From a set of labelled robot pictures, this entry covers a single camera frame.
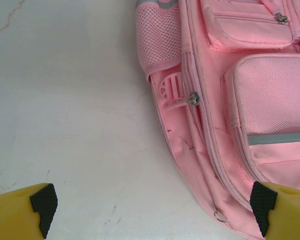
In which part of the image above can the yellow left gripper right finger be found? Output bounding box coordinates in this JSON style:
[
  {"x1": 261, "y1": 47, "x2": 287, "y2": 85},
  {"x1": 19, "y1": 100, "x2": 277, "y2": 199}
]
[{"x1": 249, "y1": 180, "x2": 300, "y2": 240}]

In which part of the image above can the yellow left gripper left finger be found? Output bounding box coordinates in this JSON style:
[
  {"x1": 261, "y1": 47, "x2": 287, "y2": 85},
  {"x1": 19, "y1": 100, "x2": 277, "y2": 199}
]
[{"x1": 0, "y1": 182, "x2": 59, "y2": 240}]

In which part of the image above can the pink school backpack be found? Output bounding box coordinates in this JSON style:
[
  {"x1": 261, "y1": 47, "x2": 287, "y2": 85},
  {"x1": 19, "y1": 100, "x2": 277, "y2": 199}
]
[{"x1": 133, "y1": 0, "x2": 300, "y2": 240}]

